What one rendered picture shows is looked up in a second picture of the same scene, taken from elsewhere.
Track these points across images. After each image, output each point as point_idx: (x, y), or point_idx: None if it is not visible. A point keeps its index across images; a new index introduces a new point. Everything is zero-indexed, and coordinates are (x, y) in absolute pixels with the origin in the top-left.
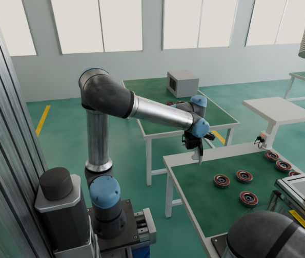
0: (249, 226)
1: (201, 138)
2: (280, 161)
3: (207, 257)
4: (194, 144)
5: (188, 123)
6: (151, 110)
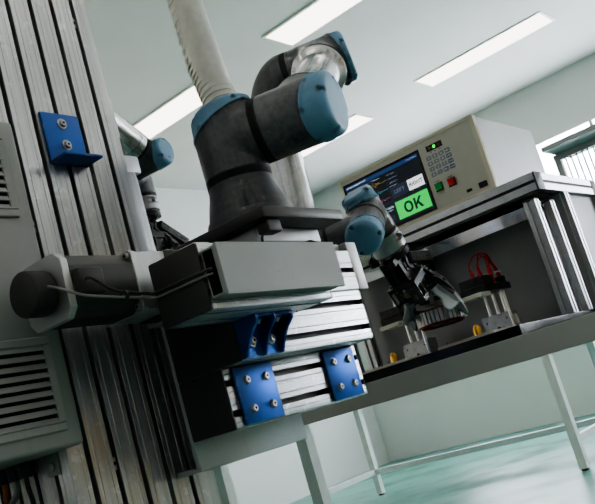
0: (258, 73)
1: (167, 233)
2: None
3: None
4: (159, 242)
5: (143, 136)
6: None
